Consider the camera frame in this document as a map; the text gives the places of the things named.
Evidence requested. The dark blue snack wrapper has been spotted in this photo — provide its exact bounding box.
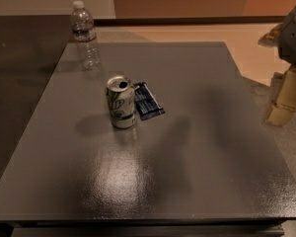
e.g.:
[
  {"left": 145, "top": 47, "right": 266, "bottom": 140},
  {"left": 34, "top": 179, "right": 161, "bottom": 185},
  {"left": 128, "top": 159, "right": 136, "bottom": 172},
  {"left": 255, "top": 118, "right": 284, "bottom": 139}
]
[{"left": 134, "top": 82, "right": 165, "bottom": 120}]

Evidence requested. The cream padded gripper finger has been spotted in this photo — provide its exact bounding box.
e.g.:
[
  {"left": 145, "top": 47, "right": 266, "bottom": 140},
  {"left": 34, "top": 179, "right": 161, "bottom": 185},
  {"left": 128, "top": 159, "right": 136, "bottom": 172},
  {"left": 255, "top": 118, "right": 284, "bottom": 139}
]
[{"left": 265, "top": 65, "right": 296, "bottom": 126}]

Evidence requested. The white green soda can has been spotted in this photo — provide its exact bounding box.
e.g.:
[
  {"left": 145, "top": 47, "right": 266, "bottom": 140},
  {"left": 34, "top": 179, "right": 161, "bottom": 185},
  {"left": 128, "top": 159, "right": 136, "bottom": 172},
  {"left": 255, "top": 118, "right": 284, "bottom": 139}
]
[{"left": 106, "top": 75, "right": 136, "bottom": 129}]

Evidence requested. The clear plastic water bottle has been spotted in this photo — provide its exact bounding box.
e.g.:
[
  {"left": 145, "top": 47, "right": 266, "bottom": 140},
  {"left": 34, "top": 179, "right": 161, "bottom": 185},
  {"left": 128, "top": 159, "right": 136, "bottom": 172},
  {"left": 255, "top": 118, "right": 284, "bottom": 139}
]
[{"left": 70, "top": 1, "right": 101, "bottom": 70}]

